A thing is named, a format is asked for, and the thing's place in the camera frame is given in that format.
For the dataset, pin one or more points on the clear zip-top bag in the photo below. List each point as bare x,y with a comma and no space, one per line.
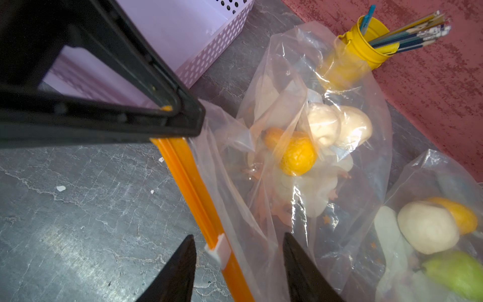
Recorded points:
243,202
388,268

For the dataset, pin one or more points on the yellow fruit in right bag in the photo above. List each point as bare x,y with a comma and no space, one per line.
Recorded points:
465,218

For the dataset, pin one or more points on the beige round fruit left bag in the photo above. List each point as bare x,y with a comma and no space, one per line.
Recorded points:
355,127

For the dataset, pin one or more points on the lilac perforated plastic basket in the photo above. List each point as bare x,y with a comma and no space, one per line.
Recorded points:
188,36

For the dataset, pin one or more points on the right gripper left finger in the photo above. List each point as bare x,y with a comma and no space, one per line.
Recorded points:
176,280

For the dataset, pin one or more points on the green pear in right bag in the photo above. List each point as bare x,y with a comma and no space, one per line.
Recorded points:
457,271

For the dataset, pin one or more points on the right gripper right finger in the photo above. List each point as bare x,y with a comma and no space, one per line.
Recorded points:
305,282

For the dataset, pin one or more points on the yellow pen cup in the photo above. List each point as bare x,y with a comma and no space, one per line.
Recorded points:
353,57

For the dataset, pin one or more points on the cream round fruit right bag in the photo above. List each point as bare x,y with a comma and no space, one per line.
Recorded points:
429,228

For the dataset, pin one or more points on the pens in cup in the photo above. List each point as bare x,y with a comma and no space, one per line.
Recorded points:
415,35

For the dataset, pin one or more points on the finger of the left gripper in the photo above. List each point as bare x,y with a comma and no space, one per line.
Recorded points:
34,33

